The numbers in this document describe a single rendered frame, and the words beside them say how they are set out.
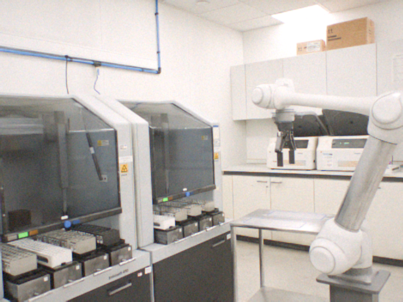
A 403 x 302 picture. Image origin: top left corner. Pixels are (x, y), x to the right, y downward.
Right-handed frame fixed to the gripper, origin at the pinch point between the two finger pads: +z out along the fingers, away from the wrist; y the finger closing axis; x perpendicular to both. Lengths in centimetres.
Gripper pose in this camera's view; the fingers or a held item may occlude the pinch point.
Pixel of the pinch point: (286, 163)
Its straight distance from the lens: 191.7
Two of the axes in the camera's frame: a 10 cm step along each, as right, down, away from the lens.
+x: -8.0, 0.0, 6.0
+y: 6.0, -0.7, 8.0
